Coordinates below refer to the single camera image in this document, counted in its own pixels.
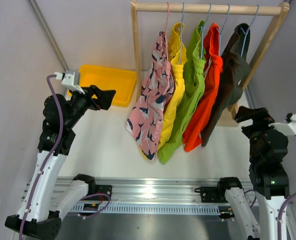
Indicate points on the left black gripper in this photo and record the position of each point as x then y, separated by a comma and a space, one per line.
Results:
104, 97

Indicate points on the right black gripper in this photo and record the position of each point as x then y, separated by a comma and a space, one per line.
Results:
260, 116

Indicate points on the dark olive shorts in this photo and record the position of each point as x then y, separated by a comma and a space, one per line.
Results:
235, 68

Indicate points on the pink patterned shorts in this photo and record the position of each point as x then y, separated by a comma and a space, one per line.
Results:
146, 118

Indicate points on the orange shorts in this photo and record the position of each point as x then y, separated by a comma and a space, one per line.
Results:
214, 67

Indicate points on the lime green shorts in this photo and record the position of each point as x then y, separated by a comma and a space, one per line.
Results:
194, 81

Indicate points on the blue hanger of olive shorts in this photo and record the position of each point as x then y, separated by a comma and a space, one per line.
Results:
248, 30

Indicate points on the blue hanger of orange shorts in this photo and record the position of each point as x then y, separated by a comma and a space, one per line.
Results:
223, 27

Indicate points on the blue hanger of green shorts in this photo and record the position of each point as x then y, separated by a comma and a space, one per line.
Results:
203, 32

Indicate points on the yellow shorts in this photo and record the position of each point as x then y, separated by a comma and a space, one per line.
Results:
170, 126

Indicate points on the blue hanger of yellow shorts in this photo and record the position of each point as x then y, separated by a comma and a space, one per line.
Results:
181, 30

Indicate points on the pink wire hanger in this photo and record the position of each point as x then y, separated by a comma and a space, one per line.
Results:
166, 27

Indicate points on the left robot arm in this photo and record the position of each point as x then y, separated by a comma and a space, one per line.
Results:
48, 162

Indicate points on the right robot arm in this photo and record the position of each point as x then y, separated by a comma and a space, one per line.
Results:
268, 147

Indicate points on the wooden clothes rack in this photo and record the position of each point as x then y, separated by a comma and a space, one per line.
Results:
277, 12

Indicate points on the yellow plastic bin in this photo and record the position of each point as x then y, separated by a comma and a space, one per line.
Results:
122, 81

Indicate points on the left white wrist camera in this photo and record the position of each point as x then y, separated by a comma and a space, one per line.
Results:
71, 80

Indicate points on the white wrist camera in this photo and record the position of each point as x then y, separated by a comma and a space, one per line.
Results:
288, 127
71, 80

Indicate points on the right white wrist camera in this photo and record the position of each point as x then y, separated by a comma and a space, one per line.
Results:
288, 127

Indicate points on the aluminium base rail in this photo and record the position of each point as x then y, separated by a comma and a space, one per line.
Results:
153, 196

